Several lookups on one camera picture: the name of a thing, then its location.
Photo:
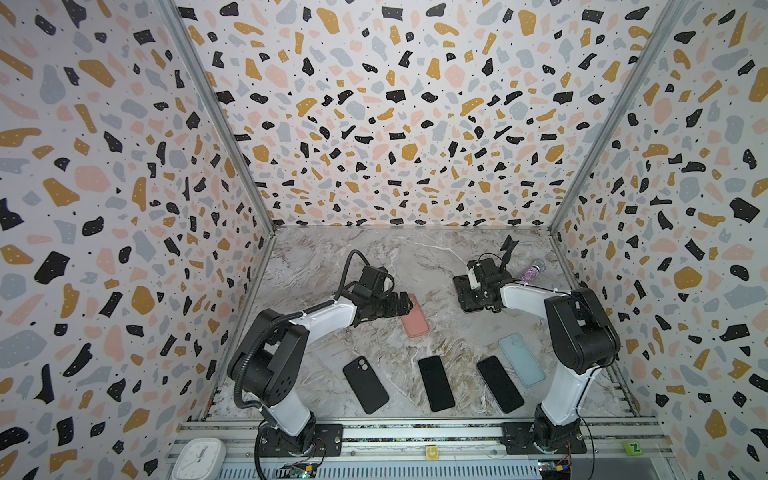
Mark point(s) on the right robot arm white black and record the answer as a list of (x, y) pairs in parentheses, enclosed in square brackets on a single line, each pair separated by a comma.
[(582, 336)]

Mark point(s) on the black phone middle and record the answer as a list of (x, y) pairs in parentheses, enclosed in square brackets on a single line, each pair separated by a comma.
[(436, 384)]

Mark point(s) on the yellow sticker tag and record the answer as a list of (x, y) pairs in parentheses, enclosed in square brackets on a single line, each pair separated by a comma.
[(432, 453)]

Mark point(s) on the light blue phone case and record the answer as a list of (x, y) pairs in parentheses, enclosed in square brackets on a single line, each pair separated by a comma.
[(522, 360)]

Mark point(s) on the aluminium corner post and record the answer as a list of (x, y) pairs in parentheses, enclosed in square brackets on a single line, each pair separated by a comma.
[(669, 16), (178, 33)]

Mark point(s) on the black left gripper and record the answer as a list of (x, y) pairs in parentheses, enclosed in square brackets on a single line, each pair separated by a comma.
[(392, 309)]

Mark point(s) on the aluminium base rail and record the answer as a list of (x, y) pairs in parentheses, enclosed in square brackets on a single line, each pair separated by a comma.
[(468, 449)]

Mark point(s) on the aluminium corner post right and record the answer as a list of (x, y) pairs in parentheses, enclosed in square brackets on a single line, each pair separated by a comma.
[(669, 16)]

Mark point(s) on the black phone case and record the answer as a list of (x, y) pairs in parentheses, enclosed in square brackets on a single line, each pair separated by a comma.
[(365, 384)]

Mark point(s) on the pink phone case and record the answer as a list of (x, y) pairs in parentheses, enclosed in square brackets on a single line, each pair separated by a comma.
[(414, 322)]

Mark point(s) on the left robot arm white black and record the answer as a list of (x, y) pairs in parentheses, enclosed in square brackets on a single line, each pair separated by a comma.
[(266, 364)]

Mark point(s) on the aluminium corner post left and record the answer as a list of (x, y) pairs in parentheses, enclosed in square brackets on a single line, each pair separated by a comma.
[(178, 33)]

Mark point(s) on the black phone right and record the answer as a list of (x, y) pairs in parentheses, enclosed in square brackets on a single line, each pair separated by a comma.
[(500, 384)]

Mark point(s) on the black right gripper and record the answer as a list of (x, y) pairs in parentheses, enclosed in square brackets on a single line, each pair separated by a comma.
[(495, 267)]

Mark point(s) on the glitter purple microphone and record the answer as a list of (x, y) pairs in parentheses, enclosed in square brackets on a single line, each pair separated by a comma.
[(537, 267)]

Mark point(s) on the green sticker tag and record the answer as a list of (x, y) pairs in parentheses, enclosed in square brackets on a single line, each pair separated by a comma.
[(633, 449)]

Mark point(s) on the white square clock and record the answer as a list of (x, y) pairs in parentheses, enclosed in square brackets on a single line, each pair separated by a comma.
[(200, 459)]

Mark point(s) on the black phone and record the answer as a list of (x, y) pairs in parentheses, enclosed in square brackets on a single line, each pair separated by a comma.
[(500, 384), (436, 384)]

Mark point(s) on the black phone stand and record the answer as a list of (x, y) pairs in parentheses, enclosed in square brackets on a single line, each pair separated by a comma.
[(507, 248)]

